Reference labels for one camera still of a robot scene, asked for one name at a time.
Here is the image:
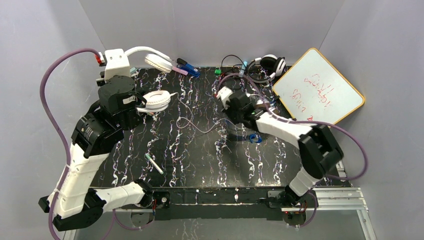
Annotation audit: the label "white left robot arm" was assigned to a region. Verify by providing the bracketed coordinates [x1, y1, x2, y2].
[38, 75, 154, 232]

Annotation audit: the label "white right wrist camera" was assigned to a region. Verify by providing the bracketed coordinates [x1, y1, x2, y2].
[216, 86, 234, 110]

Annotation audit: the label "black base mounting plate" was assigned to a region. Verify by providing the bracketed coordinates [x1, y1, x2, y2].
[122, 186, 319, 222]

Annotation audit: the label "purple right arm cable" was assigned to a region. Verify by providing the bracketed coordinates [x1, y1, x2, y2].
[216, 73, 369, 228]

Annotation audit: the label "white marker pen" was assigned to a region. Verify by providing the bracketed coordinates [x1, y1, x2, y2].
[144, 153, 164, 175]

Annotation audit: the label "aluminium frame rail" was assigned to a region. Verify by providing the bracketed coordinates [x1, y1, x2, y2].
[114, 187, 368, 213]

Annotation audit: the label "whiteboard with orange frame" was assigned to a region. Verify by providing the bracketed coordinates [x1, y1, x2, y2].
[272, 48, 366, 124]

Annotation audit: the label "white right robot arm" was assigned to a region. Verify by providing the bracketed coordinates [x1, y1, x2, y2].
[216, 87, 344, 202]

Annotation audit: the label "blue stapler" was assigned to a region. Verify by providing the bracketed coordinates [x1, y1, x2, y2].
[176, 58, 200, 78]

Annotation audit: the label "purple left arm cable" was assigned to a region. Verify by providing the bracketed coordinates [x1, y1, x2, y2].
[39, 48, 147, 240]

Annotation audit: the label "white headphones with blue cable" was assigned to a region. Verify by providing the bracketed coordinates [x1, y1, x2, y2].
[226, 129, 263, 144]

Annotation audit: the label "black and white headphones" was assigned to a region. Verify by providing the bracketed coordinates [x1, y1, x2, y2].
[245, 54, 288, 84]

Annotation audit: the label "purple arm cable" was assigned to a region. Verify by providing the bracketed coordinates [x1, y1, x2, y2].
[216, 73, 369, 228]
[39, 48, 147, 240]

